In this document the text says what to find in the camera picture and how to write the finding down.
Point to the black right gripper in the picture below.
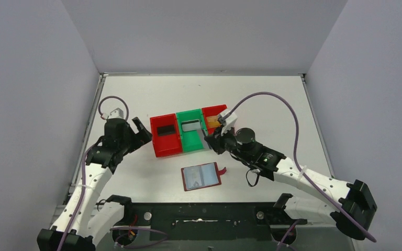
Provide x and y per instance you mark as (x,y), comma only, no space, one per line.
(216,140)

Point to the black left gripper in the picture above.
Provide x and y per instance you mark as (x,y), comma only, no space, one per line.
(131,134)

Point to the red plastic bin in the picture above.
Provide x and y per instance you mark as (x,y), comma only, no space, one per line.
(212,111)
(166,138)

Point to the red leather card holder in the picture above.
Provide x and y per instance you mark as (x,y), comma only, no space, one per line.
(202,176)

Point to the green plastic bin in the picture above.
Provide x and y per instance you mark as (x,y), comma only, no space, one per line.
(191,140)

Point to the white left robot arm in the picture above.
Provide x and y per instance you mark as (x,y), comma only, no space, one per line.
(76,228)

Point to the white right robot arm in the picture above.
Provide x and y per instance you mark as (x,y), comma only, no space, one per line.
(349,205)

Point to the black card in bin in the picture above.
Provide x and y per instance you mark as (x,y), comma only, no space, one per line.
(166,130)

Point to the silver card in bin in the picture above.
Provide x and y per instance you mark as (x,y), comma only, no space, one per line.
(191,125)

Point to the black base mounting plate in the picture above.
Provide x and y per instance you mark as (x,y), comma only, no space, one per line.
(208,221)

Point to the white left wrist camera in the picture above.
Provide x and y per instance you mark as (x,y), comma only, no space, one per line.
(115,114)

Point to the aluminium table edge rail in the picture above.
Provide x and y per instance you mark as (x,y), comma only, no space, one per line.
(86,135)

